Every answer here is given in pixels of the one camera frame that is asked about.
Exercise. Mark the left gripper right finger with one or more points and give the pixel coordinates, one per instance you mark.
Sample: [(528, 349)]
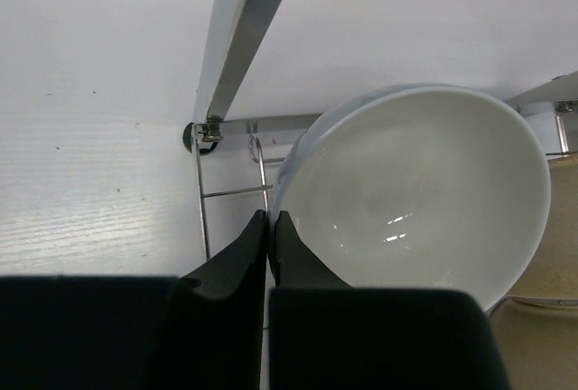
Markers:
[(324, 334)]

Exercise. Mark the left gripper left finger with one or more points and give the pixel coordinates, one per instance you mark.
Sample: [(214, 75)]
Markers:
[(202, 330)]

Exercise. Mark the white bowl beige outside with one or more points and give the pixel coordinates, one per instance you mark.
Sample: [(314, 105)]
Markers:
[(535, 327)]

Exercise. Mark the steel two-tier dish rack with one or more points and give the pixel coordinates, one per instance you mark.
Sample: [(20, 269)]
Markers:
[(319, 53)]

